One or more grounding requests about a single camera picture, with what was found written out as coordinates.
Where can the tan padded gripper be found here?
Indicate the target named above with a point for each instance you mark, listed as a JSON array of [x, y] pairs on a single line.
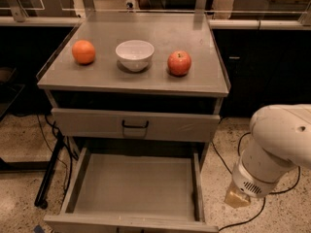
[[250, 183]]

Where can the grey drawer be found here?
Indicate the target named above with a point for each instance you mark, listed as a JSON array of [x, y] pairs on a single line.
[[136, 125], [127, 192]]

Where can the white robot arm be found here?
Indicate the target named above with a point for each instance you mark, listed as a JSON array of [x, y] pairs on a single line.
[[281, 141]]

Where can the grey drawer cabinet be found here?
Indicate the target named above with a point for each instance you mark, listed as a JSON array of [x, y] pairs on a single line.
[[155, 76]]

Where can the grey top drawer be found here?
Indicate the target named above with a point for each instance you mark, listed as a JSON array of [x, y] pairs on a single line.
[[136, 125]]

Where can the red apple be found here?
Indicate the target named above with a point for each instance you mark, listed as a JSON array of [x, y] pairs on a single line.
[[179, 63]]

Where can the white ceramic bowl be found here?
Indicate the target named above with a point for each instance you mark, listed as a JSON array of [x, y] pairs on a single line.
[[135, 55]]

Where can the black stand leg with wheel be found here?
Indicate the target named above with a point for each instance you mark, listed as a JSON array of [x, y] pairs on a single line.
[[40, 200]]

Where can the orange fruit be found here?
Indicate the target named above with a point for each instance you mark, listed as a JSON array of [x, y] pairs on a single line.
[[83, 52]]

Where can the clear acrylic barrier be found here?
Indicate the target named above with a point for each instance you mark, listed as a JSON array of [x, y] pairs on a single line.
[[262, 14]]

